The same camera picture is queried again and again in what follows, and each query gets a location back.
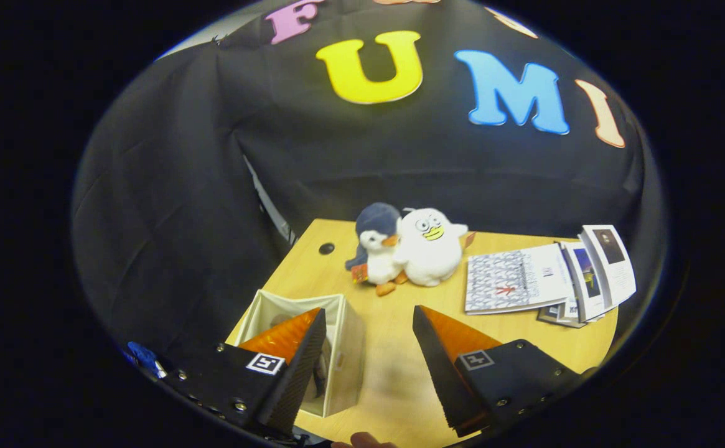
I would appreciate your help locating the grey leaflet under brochures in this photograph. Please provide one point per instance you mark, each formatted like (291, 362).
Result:
(558, 317)

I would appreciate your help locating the white plush duck toy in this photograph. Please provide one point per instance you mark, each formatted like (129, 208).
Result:
(430, 258)

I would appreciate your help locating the beige fabric storage box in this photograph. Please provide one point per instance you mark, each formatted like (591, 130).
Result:
(350, 354)

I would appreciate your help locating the white brochure blue photo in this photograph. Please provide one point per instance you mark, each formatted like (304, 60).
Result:
(586, 283)

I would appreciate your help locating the blue white plush penguin toy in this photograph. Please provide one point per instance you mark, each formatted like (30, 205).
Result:
(379, 255)

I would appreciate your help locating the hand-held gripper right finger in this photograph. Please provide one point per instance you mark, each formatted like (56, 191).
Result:
(446, 386)

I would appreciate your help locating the blue cloth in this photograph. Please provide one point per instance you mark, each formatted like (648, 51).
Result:
(144, 358)

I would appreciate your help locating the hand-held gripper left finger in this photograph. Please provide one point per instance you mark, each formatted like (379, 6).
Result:
(297, 379)

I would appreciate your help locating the black backdrop cloth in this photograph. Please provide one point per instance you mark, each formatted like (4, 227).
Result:
(163, 186)

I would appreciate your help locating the white brochure dark photo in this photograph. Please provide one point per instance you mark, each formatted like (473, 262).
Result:
(614, 267)

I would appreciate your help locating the brown slipper shoe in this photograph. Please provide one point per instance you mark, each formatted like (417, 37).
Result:
(322, 376)

